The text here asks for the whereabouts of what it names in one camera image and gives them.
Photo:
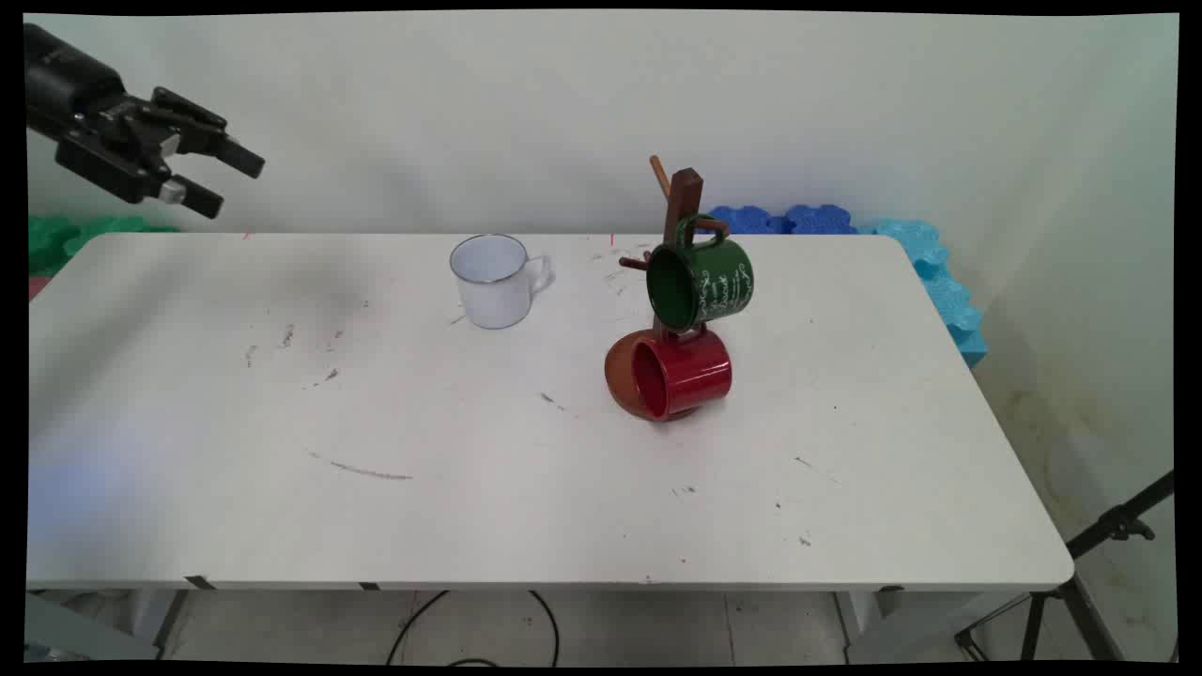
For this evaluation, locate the green enamel mug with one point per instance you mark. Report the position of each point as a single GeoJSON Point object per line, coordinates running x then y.
{"type": "Point", "coordinates": [716, 280]}

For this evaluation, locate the red ceramic mug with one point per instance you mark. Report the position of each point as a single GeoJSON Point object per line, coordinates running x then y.
{"type": "Point", "coordinates": [697, 371]}

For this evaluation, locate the white enamel mug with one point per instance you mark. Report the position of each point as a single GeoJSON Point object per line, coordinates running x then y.
{"type": "Point", "coordinates": [493, 291]}

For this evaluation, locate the green foam mat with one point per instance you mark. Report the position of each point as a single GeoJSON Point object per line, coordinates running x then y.
{"type": "Point", "coordinates": [66, 239]}

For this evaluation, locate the red foam mat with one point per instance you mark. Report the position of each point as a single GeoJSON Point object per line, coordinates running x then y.
{"type": "Point", "coordinates": [38, 286]}

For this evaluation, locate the grey table leg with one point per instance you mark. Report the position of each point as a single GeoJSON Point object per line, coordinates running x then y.
{"type": "Point", "coordinates": [883, 629]}
{"type": "Point", "coordinates": [150, 620]}

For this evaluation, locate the dark blue foam mat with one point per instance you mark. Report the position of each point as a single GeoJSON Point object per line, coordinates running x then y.
{"type": "Point", "coordinates": [779, 222]}

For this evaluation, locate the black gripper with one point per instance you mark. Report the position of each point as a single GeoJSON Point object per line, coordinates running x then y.
{"type": "Point", "coordinates": [89, 117]}

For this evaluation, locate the brown wooden mug tree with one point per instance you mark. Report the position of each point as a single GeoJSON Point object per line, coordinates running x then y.
{"type": "Point", "coordinates": [683, 199]}

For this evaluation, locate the black tripod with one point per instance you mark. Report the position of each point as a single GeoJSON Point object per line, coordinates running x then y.
{"type": "Point", "coordinates": [1080, 601]}

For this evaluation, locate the light blue foam mat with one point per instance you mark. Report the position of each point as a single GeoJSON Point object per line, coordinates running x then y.
{"type": "Point", "coordinates": [948, 296]}

